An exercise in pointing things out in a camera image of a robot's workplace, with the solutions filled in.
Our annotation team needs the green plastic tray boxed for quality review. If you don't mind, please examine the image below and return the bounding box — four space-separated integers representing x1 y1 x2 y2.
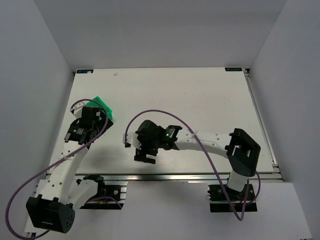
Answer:
86 96 113 121

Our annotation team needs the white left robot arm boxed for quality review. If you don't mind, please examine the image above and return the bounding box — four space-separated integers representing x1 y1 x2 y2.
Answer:
26 105 112 234

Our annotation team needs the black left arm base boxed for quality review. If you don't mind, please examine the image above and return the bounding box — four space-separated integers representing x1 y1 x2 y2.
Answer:
76 174 127 210

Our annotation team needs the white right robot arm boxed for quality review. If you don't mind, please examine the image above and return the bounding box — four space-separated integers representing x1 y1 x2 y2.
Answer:
127 120 261 192

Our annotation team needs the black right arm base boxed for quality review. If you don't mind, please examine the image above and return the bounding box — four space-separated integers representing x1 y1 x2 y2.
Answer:
207 184 258 213

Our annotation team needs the blue left corner label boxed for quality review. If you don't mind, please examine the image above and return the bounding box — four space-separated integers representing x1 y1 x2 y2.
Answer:
76 69 94 74

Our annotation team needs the blue corner label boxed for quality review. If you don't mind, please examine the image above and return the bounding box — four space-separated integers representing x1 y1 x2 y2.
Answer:
76 69 94 74
224 67 243 72

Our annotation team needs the blue right corner label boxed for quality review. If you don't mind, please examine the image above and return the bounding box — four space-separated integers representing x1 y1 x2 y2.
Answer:
224 67 243 72

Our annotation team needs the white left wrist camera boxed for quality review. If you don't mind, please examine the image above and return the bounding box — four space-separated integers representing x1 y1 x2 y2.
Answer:
69 101 85 119

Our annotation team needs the aluminium front frame rail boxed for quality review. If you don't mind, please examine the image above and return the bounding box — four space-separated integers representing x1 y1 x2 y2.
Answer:
74 171 285 183

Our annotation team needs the aluminium frame rail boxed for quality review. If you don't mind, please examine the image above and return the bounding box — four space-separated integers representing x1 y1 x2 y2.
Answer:
74 171 285 183
242 68 281 174

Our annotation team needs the aluminium right frame rail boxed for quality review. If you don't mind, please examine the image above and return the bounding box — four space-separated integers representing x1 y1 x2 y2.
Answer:
242 68 281 174

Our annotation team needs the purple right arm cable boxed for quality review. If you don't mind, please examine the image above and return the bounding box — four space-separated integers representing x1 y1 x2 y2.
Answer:
124 109 262 222

